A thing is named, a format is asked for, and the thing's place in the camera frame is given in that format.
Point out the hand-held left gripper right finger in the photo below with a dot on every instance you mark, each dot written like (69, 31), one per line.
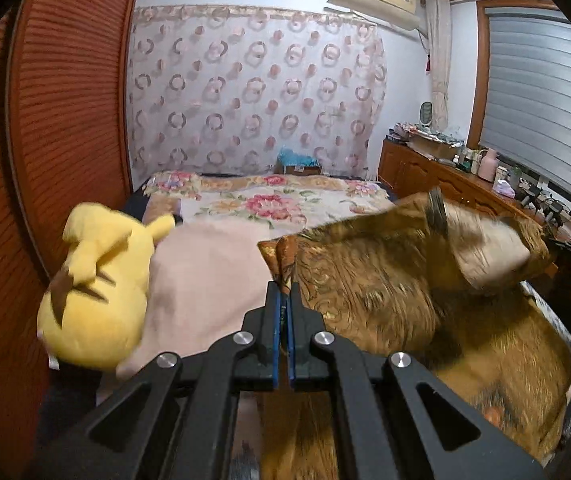
(293, 330)

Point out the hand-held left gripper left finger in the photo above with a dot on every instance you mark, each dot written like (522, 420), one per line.
(279, 320)

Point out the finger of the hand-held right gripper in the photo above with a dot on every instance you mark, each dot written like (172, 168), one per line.
(565, 246)

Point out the golden patterned garment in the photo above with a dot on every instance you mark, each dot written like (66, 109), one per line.
(390, 300)

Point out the small black stand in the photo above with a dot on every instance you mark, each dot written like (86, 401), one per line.
(555, 210)
(533, 197)

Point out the beige pillow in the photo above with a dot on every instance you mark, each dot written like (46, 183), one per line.
(205, 280)

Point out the lilac pouch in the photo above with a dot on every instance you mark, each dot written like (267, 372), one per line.
(504, 187)

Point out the pink thermos jug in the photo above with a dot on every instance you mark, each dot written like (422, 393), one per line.
(486, 167)

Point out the pink floral blanket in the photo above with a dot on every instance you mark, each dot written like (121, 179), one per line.
(265, 205)

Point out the grey window blind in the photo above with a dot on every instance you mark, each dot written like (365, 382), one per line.
(540, 100)

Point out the cardboard box with blue cloth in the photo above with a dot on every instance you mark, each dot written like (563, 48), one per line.
(298, 160)

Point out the wooden sideboard cabinet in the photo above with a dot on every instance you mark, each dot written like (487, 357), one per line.
(415, 170)

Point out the yellow plush toy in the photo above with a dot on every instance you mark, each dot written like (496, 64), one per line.
(100, 300)

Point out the small green desk fan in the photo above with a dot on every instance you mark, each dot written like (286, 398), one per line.
(426, 114)

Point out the beige window curtain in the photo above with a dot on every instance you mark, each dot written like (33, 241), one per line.
(438, 60)

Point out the circle-patterned sheer curtain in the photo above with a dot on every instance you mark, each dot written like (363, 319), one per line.
(255, 90)

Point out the wooden louvered wardrobe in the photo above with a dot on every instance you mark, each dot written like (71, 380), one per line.
(65, 110)

